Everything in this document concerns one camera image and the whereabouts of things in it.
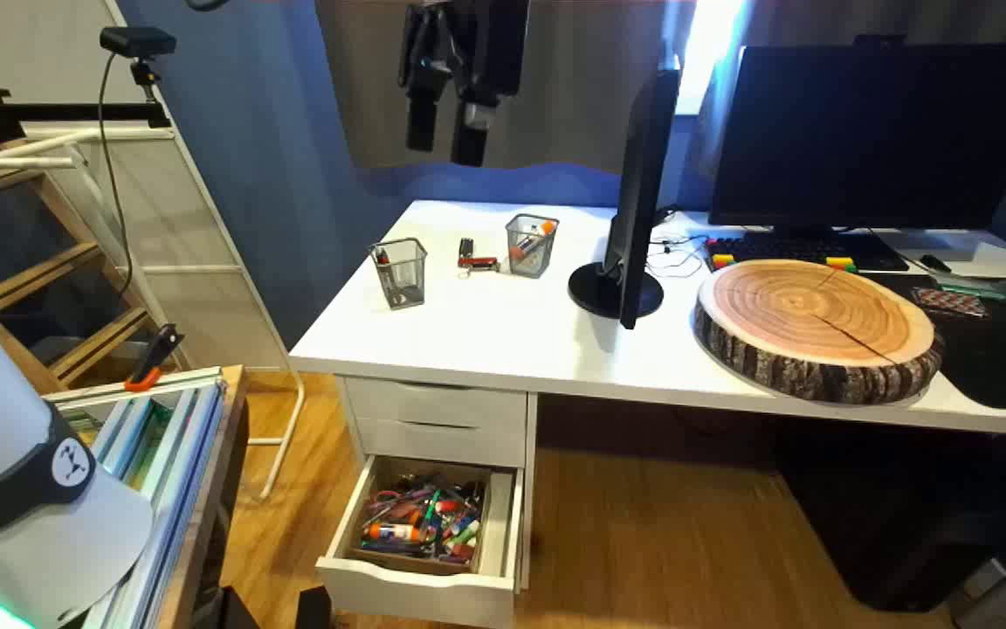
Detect large black monitor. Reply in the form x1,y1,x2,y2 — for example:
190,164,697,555
709,45,1006,225

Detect black mouse mat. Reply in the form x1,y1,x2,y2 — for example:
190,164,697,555
884,274,1006,407

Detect left black mesh pen basket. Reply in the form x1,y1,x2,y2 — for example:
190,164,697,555
373,237,428,307

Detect closed white drawer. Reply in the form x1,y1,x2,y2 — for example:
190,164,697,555
343,376,529,468

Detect right black mesh pen basket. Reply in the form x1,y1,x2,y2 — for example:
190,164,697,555
506,211,559,274

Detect black keyboard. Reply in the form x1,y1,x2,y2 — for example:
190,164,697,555
705,229,903,267

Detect pens in open drawer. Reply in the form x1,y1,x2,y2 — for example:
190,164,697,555
358,475,485,570

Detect open white drawer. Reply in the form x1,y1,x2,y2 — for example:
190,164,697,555
319,457,524,629

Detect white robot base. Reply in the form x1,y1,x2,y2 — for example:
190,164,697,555
0,349,153,629

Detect black webcam on stand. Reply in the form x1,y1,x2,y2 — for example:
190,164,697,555
97,26,176,59

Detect side-on black monitor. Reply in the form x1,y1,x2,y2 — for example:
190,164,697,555
570,66,681,328

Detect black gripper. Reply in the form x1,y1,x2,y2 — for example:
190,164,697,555
397,0,529,168

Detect pens in right basket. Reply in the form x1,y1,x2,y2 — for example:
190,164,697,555
511,221,557,262

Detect wood slice cushion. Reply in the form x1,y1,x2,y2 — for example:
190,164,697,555
692,257,942,405

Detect grey curtain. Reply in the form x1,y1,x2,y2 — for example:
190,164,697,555
316,0,690,172

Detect black mesh pen basket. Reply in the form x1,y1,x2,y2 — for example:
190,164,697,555
373,237,428,307
506,211,559,274

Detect wooden ladder shelf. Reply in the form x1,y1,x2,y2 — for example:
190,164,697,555
0,92,160,390

